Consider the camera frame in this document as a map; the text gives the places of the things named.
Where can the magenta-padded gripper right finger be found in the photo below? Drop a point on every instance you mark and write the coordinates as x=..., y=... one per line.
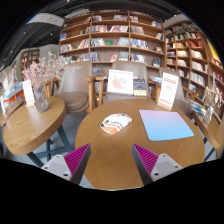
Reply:
x=163, y=165

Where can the wide wooden bookshelf unit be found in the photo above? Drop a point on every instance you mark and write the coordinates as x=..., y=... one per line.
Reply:
x=110, y=35

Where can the glass vase with pink blossoms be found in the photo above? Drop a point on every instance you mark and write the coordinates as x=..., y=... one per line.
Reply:
x=40, y=98

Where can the white orange patterned computer mouse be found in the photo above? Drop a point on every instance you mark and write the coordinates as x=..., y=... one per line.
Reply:
x=115, y=123

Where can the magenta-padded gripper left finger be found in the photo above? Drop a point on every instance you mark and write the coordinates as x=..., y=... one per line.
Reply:
x=58, y=165

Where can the glass vase with dried flowers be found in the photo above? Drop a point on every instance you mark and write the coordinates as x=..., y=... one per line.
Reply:
x=209, y=113

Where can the pink blue gradient mouse pad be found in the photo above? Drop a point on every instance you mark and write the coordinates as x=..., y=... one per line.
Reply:
x=165, y=125

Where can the white hanging ceiling panel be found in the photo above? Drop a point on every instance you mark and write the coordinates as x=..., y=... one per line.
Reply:
x=45, y=19

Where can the small distant bookshelf unit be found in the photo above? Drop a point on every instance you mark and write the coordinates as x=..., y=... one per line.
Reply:
x=29, y=58

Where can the round wooden side table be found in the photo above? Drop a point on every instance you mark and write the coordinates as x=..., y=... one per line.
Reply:
x=31, y=128

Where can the white framed floral picture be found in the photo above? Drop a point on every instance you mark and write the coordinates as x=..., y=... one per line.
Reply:
x=120, y=82

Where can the stack of colourful books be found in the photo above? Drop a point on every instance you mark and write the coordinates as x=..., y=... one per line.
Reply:
x=197, y=107

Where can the dark covered book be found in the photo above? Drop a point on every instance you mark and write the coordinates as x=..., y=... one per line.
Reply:
x=139, y=86

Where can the curved wooden bookshelf unit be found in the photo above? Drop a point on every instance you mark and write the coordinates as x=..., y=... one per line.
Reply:
x=193, y=56

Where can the white sign on wooden base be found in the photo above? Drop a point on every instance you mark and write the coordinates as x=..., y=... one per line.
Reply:
x=168, y=90

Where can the small white red sign card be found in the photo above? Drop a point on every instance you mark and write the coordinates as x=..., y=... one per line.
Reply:
x=28, y=93

